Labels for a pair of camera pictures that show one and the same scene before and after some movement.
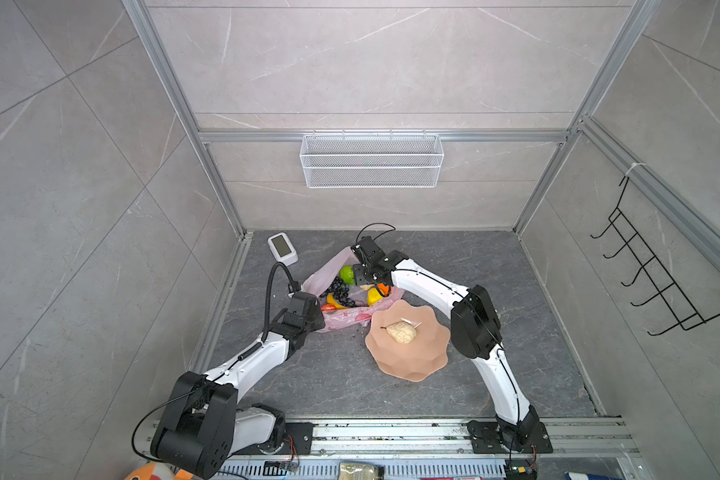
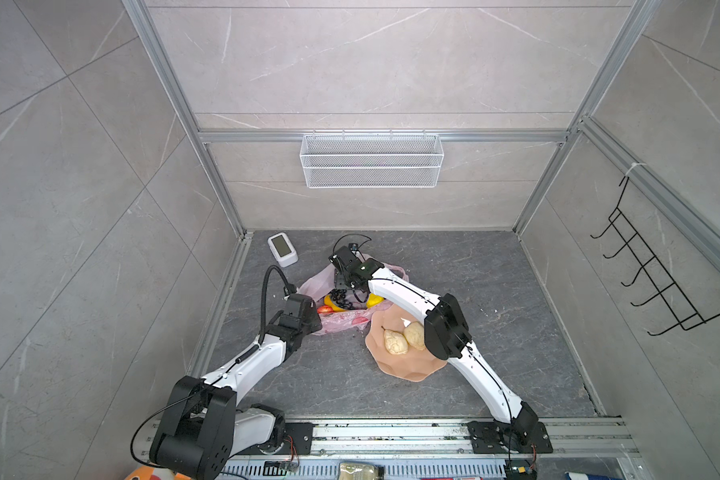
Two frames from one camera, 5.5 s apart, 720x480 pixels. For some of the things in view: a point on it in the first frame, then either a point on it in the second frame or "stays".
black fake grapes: [340, 291] stays
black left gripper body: [317, 322] stays
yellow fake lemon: [374, 296] stays
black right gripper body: [363, 275] -> [345, 280]
